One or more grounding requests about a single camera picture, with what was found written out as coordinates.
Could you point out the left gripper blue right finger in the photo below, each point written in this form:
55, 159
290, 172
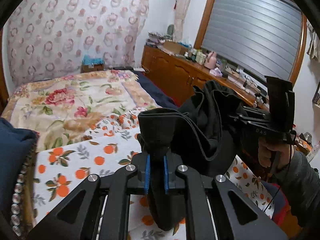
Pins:
166, 175

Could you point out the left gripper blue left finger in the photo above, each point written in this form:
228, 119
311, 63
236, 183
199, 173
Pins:
147, 175

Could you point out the black small garment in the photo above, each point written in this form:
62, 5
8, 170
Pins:
202, 133

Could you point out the person's right forearm dark sleeve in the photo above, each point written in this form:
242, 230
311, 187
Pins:
300, 184

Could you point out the person's right hand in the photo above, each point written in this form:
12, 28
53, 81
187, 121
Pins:
266, 151

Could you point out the navy blue bed sheet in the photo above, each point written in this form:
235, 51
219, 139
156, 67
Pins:
160, 98

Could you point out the pink tissue pack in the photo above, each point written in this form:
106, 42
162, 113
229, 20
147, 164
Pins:
216, 72

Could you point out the orange print white sheet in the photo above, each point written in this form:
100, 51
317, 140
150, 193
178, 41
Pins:
111, 146

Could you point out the pink kettle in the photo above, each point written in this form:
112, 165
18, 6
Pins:
211, 60

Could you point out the long wooden sideboard cabinet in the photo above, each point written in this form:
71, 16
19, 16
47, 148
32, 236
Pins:
176, 77

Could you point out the window roller shutter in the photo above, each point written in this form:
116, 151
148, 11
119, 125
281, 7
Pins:
260, 35

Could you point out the floral cream blanket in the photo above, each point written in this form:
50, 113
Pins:
62, 110

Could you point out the open cardboard box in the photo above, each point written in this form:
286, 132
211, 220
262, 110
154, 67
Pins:
175, 48

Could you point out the cardboard box with blue cloth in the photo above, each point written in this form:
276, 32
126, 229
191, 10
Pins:
91, 64

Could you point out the stack of papers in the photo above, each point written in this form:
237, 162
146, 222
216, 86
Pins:
156, 39

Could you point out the beige window drape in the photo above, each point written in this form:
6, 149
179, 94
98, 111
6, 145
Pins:
180, 14

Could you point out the patterned lace curtain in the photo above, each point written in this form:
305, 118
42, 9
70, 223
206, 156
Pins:
49, 38

